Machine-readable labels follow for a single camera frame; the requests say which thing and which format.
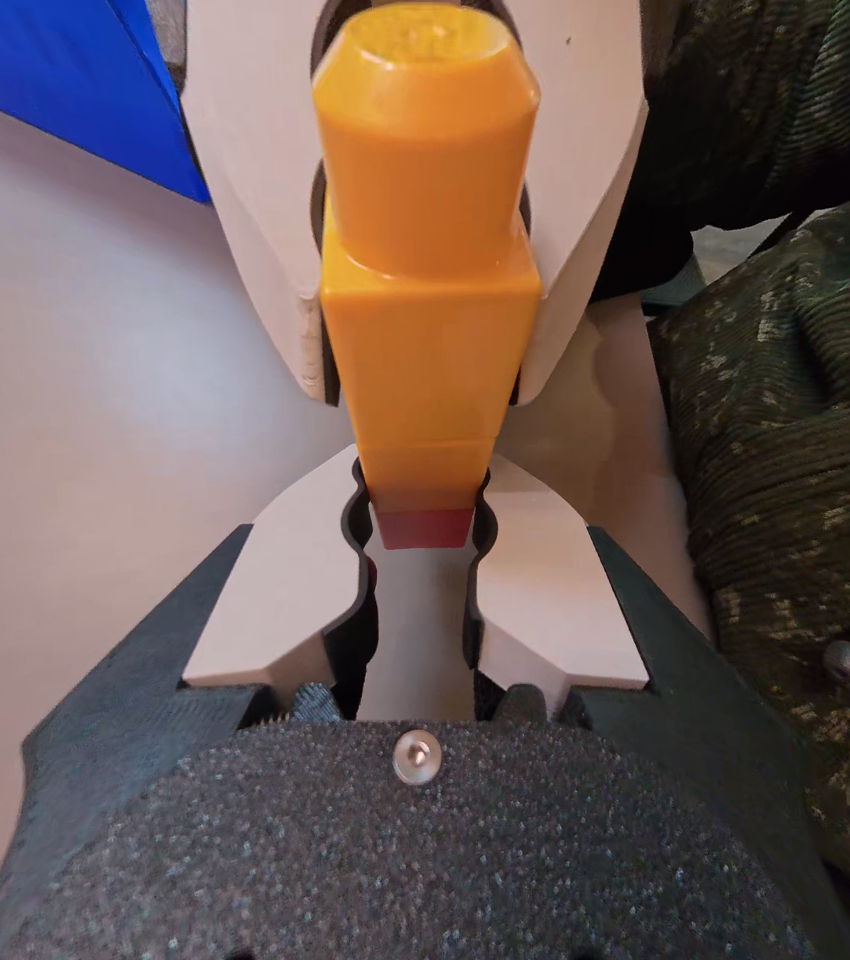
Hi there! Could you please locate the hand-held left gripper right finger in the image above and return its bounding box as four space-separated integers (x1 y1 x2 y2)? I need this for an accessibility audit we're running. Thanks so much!
462 459 651 706

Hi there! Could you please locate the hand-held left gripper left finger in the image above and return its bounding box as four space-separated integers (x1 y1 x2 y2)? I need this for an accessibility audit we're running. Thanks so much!
181 442 381 717

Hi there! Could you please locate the yellow mega block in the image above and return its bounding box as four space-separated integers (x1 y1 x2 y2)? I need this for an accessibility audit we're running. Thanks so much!
311 7 543 444
359 435 493 507

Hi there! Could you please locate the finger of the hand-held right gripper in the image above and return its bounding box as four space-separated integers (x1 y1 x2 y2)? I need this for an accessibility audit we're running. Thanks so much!
181 0 343 406
503 0 649 406

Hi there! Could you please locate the blue plastic bin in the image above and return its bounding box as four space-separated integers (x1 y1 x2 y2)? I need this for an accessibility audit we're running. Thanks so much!
0 0 213 205

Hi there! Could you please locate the red mega block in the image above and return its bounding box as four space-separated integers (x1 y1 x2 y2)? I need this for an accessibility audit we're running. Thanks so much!
371 504 474 551

